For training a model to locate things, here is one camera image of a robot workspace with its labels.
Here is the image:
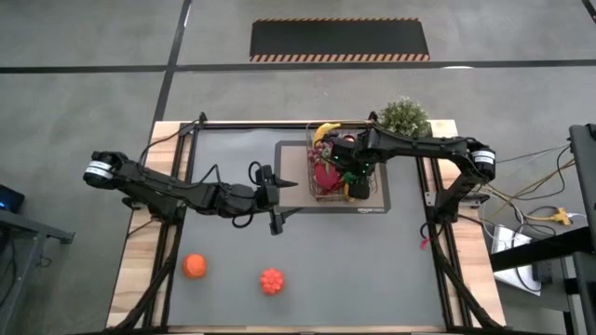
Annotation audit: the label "black hazard-striped floor mat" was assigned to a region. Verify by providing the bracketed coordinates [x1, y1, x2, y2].
[248, 17, 431, 63]

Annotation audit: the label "yellow extension cable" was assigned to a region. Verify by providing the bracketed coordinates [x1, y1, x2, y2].
[525, 207, 573, 228]

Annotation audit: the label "white paper sheet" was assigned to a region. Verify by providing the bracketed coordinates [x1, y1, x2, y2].
[491, 222, 545, 297]

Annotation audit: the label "pink dragon fruit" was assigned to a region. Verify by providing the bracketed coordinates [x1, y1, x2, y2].
[312, 161, 359, 194]

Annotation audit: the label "black desk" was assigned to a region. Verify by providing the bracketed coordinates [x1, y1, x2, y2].
[488, 122, 596, 335]

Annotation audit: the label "gold wire basket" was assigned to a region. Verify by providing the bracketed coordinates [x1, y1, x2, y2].
[305, 121, 379, 204]

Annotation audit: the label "grey table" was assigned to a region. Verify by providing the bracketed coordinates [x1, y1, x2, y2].
[0, 208, 75, 335]

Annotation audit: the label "potted plant white flowers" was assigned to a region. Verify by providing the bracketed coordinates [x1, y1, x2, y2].
[377, 96, 434, 140]

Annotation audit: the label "red-orange toy pumpkin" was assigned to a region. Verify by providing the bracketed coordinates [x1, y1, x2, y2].
[258, 267, 286, 297]

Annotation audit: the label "red grape bunch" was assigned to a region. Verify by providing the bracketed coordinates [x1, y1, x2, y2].
[309, 141, 334, 164]

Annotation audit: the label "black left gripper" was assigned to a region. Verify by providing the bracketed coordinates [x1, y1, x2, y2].
[252, 164, 305, 237]

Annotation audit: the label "black aluminium table frame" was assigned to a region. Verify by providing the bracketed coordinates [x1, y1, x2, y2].
[104, 110, 508, 335]

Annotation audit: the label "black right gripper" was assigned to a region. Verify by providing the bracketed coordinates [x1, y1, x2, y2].
[332, 133, 376, 202]

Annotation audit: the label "black box blue light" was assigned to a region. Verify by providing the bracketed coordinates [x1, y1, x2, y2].
[0, 184, 26, 215]

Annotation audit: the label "orange round fruit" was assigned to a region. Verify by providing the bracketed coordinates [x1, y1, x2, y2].
[182, 252, 209, 281]

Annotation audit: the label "yellow banana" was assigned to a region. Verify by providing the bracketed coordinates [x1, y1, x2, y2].
[312, 122, 342, 148]

